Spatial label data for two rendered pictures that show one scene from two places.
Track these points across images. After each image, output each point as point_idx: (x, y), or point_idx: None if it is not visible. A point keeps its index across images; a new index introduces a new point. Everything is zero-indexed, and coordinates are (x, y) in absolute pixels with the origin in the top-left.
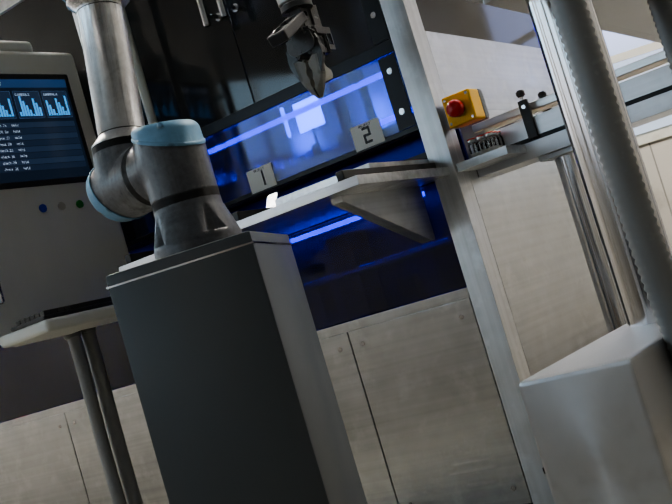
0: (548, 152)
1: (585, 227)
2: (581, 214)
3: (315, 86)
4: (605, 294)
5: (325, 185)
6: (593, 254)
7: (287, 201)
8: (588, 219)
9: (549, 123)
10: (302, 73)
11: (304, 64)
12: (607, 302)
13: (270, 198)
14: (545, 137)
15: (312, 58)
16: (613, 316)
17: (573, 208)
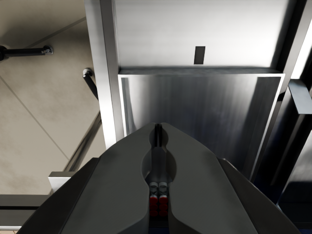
0: (47, 194)
1: (70, 160)
2: (67, 165)
3: (151, 128)
4: (85, 136)
5: (192, 72)
6: (77, 149)
7: (259, 71)
8: (66, 164)
9: (25, 215)
10: (200, 175)
11: (177, 208)
12: (87, 133)
13: (308, 107)
14: (39, 205)
15: (107, 219)
16: (88, 130)
17: (69, 169)
